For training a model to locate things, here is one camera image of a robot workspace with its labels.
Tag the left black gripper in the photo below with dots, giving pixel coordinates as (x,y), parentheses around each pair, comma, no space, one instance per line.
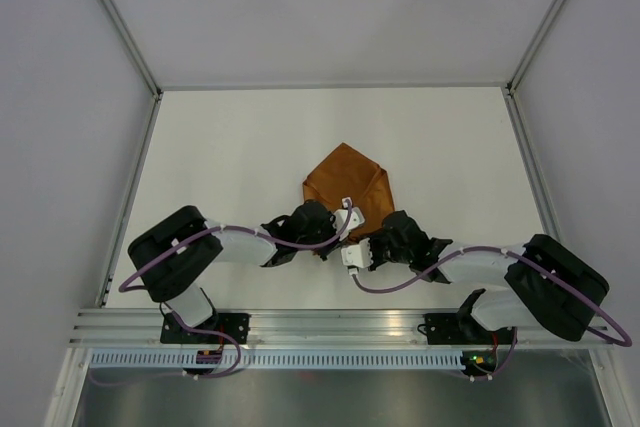
(324,252)

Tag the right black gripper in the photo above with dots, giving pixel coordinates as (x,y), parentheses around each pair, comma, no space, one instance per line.
(375,259)

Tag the orange-brown cloth napkin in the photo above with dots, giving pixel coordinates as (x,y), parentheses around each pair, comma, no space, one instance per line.
(346,172)

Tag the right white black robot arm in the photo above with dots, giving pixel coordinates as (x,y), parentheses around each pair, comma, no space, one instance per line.
(537,283)

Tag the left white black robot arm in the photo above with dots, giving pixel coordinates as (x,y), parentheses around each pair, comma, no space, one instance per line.
(170,257)

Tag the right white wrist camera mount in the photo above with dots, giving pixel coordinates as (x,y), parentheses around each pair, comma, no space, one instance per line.
(357,257)

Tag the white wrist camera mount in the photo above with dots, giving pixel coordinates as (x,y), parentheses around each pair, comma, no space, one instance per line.
(347,218)
(357,257)

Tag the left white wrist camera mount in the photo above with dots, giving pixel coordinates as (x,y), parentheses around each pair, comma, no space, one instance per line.
(347,218)

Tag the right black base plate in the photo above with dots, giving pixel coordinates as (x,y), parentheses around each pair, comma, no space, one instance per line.
(447,329)

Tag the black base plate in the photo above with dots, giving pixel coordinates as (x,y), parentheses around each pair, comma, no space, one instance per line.
(447,329)
(215,330)

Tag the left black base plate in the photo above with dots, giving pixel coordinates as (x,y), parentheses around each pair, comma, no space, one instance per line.
(215,330)

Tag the aluminium mounting rail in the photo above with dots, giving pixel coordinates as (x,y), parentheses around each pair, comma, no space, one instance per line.
(274,329)

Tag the left aluminium frame post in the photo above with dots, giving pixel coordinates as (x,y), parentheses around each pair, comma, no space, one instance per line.
(130,46)

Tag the aluminium frame post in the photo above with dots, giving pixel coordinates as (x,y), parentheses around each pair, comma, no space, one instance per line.
(130,46)
(543,30)

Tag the white slotted cable duct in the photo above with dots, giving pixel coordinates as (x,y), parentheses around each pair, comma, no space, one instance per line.
(448,360)

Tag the right aluminium frame post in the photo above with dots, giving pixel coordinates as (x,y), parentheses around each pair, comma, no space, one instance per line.
(543,30)

